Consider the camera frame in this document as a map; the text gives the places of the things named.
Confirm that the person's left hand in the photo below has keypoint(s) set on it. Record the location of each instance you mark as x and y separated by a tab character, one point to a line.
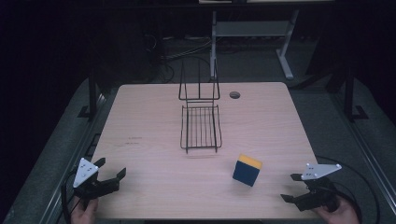
84	214

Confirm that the blue and yellow sponge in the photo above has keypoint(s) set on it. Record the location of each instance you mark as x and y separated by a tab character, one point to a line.
246	174

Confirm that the person's right hand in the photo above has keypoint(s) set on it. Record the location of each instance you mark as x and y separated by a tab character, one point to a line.
340	215

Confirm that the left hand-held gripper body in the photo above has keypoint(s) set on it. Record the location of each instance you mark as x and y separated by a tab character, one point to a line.
84	173

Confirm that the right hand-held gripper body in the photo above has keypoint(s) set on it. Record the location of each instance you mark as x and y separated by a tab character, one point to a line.
318	170

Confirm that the grey metal stand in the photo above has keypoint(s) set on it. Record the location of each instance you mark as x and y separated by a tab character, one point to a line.
249	28

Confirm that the aluminium frame rail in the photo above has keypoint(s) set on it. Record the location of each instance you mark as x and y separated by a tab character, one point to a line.
367	149
77	149

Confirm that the black metal post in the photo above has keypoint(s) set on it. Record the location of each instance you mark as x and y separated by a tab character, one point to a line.
349	93
92	93

